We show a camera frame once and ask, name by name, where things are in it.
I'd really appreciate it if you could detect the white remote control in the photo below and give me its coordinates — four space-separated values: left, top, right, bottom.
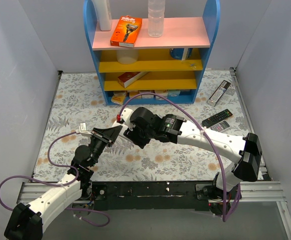
111 120 130 138

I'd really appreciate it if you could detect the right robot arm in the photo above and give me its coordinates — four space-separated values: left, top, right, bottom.
117 107 262 199

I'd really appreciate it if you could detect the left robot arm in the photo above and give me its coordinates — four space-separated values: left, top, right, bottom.
4 125 123 240

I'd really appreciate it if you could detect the black TV remote control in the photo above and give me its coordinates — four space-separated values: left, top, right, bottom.
202 109 233 128

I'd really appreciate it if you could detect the white grey AC remote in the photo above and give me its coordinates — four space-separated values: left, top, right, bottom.
210 120 230 133

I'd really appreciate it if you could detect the yellow sponge pack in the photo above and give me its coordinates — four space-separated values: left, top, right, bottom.
111 90 127 105

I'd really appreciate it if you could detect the white sponge pack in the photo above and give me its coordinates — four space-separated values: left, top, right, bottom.
139 90 154 99

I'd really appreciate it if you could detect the cream sponge pack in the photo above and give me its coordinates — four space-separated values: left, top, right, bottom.
154 89 169 101

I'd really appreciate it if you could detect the green sponge pack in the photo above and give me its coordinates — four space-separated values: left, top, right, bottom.
168 89 181 98

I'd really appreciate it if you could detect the red and silver long box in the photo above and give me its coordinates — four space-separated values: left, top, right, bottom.
117 71 148 88

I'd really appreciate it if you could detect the black base bar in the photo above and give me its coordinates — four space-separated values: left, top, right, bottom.
77 180 223 214

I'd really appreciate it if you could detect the blue and yellow shelf unit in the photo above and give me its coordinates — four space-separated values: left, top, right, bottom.
83 0 221 105

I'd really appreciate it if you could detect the white translucent cup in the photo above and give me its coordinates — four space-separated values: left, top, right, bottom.
116 49 139 65

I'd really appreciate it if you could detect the black silver toothpaste box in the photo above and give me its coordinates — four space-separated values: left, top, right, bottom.
207 80 231 107

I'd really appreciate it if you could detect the orange razor box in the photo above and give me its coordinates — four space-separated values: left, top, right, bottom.
110 15 143 48

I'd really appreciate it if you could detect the clear plastic bottle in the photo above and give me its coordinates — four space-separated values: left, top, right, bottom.
148 0 166 38

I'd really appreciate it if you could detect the white bottle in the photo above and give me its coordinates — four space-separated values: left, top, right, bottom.
95 0 112 31

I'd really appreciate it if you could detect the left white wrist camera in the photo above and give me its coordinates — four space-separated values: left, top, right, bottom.
75 122 93 137

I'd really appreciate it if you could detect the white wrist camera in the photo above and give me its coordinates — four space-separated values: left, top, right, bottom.
75 122 93 137
116 108 135 131

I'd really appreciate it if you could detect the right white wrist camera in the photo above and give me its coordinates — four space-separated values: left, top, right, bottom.
116 108 135 131

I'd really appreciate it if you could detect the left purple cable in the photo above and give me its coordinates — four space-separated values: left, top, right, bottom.
0 131 111 227

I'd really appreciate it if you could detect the purple cable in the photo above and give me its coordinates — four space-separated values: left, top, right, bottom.
119 92 243 223
0 131 111 227

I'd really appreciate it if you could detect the metal corner rail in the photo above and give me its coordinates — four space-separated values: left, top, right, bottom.
229 67 238 83

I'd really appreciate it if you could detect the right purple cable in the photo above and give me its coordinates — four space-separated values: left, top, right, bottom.
119 92 243 223

